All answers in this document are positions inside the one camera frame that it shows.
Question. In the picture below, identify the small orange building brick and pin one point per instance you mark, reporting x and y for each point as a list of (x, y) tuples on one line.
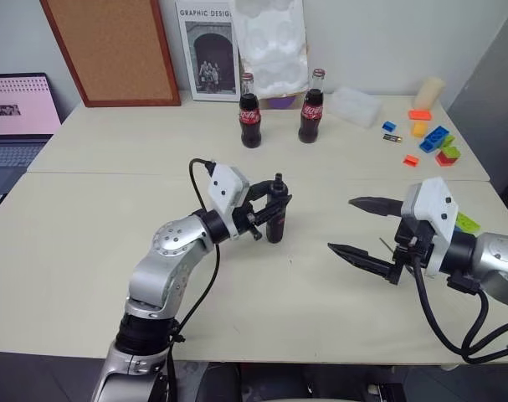
[(411, 161)]

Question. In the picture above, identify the large blue building brick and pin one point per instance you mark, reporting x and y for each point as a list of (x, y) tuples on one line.
[(434, 140)]

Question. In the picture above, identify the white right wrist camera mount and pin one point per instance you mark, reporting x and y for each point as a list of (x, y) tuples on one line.
[(435, 209)]

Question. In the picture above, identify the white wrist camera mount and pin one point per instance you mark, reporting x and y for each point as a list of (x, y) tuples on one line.
[(226, 186), (435, 209)]

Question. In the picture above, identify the small dark bottle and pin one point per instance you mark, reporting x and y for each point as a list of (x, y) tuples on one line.
[(275, 226)]

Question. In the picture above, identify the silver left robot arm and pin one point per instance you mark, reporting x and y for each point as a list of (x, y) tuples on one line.
[(170, 255)]

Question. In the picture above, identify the white translucent plastic box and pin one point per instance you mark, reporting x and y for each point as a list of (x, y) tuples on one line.
[(356, 106)]

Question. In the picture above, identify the cork board with wooden frame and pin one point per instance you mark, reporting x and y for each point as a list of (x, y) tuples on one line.
[(111, 50)]

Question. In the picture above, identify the lime green building brick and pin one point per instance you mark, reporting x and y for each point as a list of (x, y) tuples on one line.
[(468, 223)]

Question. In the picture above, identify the white embossed foam sheet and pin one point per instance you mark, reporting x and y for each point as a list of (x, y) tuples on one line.
[(272, 46)]

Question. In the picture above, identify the small blue building brick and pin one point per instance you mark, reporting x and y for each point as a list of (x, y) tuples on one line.
[(389, 127)]

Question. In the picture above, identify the open laptop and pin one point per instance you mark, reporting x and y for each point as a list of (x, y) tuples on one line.
[(15, 125)]

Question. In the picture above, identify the flat orange building brick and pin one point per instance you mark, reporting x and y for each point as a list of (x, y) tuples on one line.
[(420, 114)]

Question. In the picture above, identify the yellow building brick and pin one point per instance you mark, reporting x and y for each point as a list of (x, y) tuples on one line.
[(419, 129)]

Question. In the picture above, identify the graphic design book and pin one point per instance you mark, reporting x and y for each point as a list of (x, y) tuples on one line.
[(209, 54)]

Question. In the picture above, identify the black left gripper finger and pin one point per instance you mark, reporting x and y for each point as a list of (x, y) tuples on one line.
[(260, 186), (274, 207)]

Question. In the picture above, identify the black and gold battery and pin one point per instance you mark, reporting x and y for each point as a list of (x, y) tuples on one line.
[(392, 138)]

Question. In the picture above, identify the purple bowl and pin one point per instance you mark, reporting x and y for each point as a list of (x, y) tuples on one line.
[(281, 102)]

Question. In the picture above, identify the glass cola bottle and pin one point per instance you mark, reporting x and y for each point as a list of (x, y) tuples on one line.
[(311, 117), (250, 121)]

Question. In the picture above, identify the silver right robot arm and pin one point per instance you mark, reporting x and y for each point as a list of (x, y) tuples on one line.
[(500, 257)]

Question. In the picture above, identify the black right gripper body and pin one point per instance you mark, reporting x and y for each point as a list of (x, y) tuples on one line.
[(414, 240)]

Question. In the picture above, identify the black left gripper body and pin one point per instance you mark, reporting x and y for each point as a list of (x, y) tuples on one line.
[(246, 211)]

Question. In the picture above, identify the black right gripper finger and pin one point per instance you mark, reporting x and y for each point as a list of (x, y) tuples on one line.
[(362, 259), (377, 206)]

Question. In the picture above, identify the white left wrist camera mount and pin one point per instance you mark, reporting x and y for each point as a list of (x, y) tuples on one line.
[(226, 186)]

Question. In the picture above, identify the cream foam cylinder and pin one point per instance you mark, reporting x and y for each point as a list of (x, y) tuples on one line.
[(429, 92)]

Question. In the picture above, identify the green and red brick stack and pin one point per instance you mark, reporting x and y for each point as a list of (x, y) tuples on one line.
[(448, 156)]

